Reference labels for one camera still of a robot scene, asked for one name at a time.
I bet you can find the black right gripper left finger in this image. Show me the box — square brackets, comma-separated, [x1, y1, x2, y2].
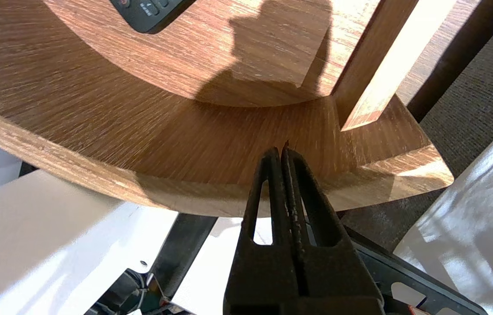
[222, 147, 300, 308]

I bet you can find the white bed sheet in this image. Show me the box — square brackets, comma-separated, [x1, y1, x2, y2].
[394, 112, 493, 315]

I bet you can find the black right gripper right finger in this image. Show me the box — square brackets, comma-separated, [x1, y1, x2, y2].
[281, 147, 385, 308]

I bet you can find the white and black robot base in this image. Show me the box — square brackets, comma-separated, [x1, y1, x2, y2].
[0, 131, 488, 315]

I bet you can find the wooden nightstand drawer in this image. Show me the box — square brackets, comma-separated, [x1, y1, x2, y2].
[0, 0, 455, 218]

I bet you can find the slim black remote control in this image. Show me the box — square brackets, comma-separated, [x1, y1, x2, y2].
[110, 0, 195, 35]

